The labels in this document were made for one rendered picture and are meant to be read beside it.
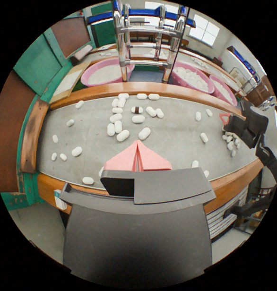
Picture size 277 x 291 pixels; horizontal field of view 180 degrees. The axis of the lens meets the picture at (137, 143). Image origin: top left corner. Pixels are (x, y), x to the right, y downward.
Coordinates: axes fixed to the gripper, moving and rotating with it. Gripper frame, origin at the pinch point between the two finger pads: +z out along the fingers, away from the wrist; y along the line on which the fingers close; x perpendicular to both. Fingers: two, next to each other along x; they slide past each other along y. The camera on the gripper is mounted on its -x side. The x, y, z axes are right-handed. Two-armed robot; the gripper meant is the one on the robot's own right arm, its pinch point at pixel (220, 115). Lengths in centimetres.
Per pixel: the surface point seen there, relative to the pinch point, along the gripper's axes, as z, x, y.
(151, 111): -2.3, 2.0, 31.8
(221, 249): -139, 160, -121
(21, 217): -70, 56, 154
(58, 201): -26, 18, 61
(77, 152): -11, 10, 53
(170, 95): 4.3, -2.8, 24.5
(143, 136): -8.0, 6.8, 34.5
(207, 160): -12.3, 13.0, 12.9
